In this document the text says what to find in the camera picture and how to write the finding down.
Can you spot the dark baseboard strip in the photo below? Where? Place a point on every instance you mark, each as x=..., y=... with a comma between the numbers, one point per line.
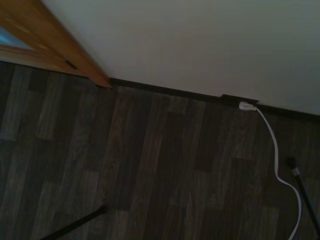
x=162, y=89

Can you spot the white power plug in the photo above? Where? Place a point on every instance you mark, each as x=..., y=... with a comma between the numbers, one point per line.
x=247, y=106

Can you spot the wooden door with glass pane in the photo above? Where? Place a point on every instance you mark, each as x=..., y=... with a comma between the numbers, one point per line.
x=22, y=37

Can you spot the dark wall outlet plate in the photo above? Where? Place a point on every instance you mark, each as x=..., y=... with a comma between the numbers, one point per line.
x=231, y=99

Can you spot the wooden door frame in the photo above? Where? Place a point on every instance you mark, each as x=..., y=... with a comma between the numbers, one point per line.
x=75, y=47

